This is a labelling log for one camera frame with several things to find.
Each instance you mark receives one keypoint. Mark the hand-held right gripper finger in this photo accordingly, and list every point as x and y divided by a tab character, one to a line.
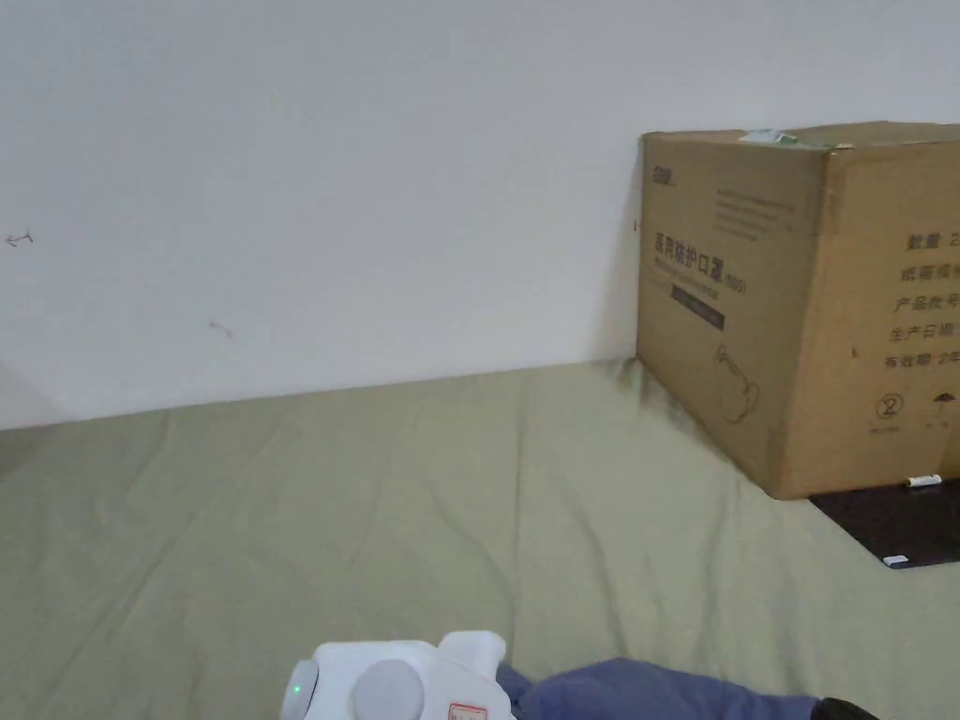
847	711

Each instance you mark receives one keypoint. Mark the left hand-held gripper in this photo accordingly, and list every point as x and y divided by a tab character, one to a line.
337	675

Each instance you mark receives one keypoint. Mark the dark blue garment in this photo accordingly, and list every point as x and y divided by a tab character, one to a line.
645	694

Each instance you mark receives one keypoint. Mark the bed with pale green sheet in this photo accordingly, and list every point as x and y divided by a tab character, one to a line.
315	525

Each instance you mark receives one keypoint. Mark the black flat board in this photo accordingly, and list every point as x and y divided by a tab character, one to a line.
892	521

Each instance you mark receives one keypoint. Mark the brown cardboard carton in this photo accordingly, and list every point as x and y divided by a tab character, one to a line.
810	300

